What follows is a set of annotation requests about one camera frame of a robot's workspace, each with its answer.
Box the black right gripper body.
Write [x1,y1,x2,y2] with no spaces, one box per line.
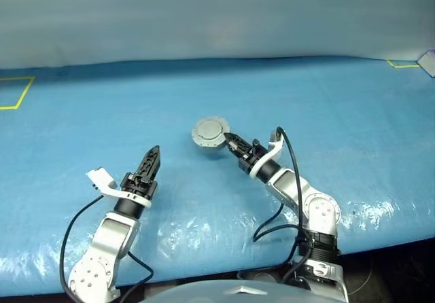
[239,138,270,175]

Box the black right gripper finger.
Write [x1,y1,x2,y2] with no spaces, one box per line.
[228,141,249,162]
[224,132,255,152]

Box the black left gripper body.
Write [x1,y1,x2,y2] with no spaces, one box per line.
[119,172,159,201]

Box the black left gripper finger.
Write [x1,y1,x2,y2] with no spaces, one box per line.
[136,145,158,182]
[149,145,162,183]

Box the silver motor lid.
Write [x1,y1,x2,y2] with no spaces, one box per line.
[191,115,232,148]

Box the blue plastic table cover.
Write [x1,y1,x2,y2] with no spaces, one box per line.
[0,55,435,287]

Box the grey robot torso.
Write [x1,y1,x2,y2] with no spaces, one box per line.
[141,278,309,303]

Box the yellow tape square marking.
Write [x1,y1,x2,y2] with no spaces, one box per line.
[385,58,423,70]
[0,75,36,111]

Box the small white box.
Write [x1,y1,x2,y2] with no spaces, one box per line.
[417,48,435,79]

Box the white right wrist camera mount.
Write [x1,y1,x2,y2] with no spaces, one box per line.
[248,128,286,179]

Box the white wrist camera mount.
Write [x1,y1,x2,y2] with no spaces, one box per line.
[85,167,153,210]
[248,128,286,179]

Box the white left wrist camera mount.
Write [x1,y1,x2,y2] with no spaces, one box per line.
[85,167,153,210]

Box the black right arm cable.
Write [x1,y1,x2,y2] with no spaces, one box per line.
[237,126,315,283]

